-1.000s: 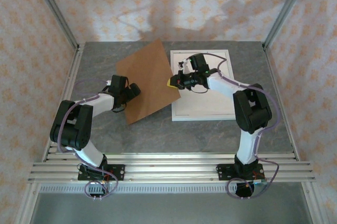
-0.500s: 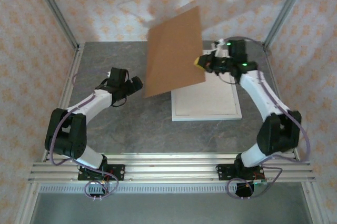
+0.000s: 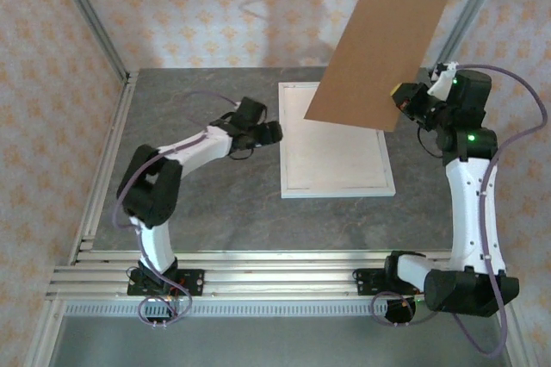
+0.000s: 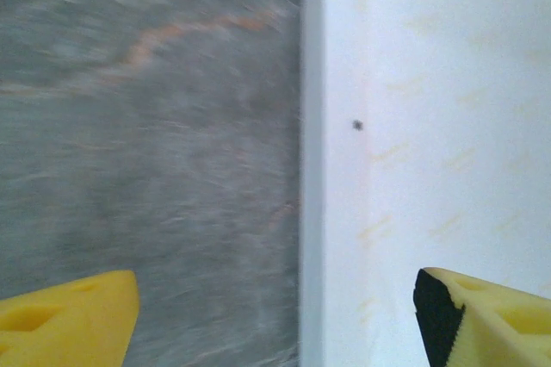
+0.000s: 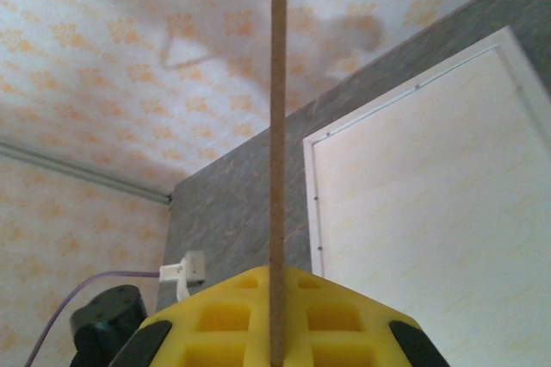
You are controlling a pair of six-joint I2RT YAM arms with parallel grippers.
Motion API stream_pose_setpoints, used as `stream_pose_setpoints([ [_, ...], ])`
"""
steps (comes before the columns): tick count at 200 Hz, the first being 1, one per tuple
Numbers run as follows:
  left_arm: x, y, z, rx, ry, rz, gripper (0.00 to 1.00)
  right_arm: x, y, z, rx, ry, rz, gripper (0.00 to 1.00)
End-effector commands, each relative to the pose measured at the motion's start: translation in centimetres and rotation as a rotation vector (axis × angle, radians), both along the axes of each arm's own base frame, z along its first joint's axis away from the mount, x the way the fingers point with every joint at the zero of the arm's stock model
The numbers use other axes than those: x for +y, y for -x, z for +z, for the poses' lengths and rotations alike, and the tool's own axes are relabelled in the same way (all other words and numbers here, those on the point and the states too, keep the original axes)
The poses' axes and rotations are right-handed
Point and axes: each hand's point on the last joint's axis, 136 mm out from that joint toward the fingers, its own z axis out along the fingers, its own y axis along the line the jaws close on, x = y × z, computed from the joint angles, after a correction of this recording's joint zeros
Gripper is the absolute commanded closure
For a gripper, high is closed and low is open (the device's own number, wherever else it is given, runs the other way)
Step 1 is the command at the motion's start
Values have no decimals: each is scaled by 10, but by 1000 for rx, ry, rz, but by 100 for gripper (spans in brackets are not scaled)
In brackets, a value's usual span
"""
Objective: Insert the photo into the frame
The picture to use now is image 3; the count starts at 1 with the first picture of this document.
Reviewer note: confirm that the brown cardboard backing board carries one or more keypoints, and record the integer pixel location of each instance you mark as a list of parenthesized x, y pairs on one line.
[(379, 61)]

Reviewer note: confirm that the white picture frame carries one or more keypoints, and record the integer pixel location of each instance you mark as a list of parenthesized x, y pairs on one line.
[(336, 194)]

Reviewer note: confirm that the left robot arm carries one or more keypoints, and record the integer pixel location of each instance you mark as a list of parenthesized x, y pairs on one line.
[(155, 250)]

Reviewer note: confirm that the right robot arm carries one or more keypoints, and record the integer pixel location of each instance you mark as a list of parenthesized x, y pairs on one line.
[(473, 212)]

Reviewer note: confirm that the grey sheet metal panel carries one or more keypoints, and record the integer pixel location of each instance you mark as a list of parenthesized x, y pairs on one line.
[(280, 341)]

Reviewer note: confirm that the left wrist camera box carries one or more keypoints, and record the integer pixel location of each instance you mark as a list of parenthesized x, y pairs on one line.
[(249, 110)]

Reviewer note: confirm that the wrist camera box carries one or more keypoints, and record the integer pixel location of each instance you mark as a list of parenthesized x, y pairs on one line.
[(471, 87), (249, 110)]

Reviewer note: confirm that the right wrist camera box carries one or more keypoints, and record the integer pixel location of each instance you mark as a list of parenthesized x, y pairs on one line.
[(471, 87)]

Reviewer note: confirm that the aluminium upright post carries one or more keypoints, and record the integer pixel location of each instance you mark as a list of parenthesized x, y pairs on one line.
[(90, 14), (468, 14)]

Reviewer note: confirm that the narrow aluminium table edge rail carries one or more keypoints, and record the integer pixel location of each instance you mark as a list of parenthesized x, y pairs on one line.
[(280, 256)]

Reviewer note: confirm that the aluminium side rail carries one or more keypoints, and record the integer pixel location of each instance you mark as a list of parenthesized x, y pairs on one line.
[(104, 160)]

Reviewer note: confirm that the wide aluminium mounting rail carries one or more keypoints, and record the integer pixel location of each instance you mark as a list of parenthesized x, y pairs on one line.
[(280, 283)]

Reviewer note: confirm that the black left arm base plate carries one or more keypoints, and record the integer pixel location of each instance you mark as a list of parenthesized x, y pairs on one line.
[(193, 283)]

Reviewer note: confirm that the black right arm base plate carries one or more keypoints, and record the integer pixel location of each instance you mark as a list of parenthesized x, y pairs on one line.
[(363, 283)]

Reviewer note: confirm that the aluminium frame leg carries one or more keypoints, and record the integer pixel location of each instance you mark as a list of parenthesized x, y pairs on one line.
[(514, 337), (43, 337)]

